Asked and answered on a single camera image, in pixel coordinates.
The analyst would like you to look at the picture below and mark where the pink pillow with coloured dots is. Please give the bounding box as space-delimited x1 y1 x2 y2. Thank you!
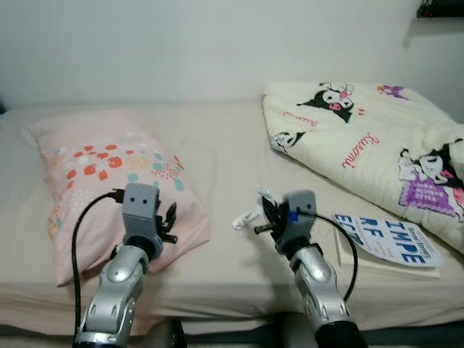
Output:
25 109 211 287

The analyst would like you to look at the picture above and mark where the cream cartoon print quilt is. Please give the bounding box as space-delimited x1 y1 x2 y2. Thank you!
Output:
261 78 464 254

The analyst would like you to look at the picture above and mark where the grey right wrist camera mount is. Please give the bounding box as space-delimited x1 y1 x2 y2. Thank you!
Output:
279 190 318 247

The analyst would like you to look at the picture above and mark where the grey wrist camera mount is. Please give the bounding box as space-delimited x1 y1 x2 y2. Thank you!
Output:
122 183 160 244
279 190 318 247

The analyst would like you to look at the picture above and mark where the white tissue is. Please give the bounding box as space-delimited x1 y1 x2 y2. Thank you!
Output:
256 186 280 211

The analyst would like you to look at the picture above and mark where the bed with beige sheet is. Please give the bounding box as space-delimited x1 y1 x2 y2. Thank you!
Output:
0 98 464 338

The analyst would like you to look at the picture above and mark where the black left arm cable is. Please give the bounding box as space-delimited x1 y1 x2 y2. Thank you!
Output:
71 188 125 341

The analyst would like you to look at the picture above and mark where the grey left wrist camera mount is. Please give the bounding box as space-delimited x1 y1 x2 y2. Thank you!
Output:
122 183 160 244

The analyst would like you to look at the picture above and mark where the grey robot left leg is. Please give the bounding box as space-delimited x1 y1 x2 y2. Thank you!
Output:
141 318 188 348

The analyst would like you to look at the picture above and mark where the teal bed frame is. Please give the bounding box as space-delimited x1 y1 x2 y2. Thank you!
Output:
0 319 464 347

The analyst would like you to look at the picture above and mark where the small white tube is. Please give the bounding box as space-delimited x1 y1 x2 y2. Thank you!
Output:
232 209 263 231

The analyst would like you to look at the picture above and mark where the black window blind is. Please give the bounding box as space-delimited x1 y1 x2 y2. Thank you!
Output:
417 0 464 19

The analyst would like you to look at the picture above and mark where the white book with blue letters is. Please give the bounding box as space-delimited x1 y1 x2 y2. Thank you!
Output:
332 210 447 278

